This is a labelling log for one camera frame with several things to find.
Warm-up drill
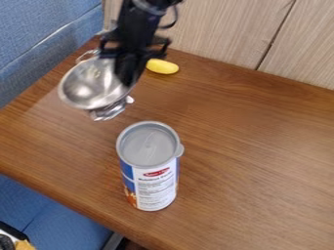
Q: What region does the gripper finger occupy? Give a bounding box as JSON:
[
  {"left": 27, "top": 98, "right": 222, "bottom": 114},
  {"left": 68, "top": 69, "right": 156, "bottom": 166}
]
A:
[
  {"left": 129, "top": 55, "right": 149, "bottom": 88},
  {"left": 113, "top": 56, "right": 132, "bottom": 86}
]

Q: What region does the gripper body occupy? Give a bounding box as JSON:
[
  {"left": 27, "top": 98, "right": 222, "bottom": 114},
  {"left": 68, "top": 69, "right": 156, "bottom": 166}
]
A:
[{"left": 98, "top": 29, "right": 173, "bottom": 62}]

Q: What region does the silver strainer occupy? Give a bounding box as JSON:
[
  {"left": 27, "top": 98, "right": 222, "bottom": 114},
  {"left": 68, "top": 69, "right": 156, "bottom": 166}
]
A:
[{"left": 56, "top": 48, "right": 136, "bottom": 122}]

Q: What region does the yellow toy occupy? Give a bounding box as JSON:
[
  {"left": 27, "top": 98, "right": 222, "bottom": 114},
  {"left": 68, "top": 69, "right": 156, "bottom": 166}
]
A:
[{"left": 145, "top": 58, "right": 181, "bottom": 76}]

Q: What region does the blue and white can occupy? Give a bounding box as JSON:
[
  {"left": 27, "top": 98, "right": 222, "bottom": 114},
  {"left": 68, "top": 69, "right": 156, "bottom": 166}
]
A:
[{"left": 114, "top": 120, "right": 186, "bottom": 213}]

